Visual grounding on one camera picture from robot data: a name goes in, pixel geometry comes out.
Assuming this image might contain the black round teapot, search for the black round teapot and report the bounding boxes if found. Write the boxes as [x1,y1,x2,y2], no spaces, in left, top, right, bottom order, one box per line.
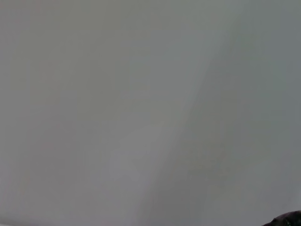
[262,210,301,226]

